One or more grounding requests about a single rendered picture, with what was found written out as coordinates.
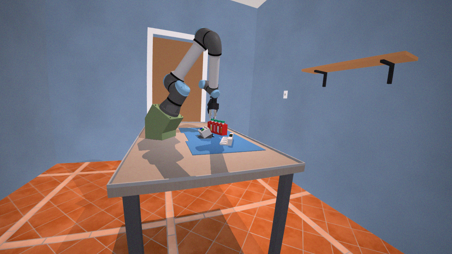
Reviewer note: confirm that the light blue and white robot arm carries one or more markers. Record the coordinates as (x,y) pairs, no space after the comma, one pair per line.
(174,82)

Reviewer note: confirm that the blue flat mat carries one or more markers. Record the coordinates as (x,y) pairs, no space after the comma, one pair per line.
(200,146)

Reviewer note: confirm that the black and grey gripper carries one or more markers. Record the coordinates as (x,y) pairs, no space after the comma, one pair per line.
(213,106)

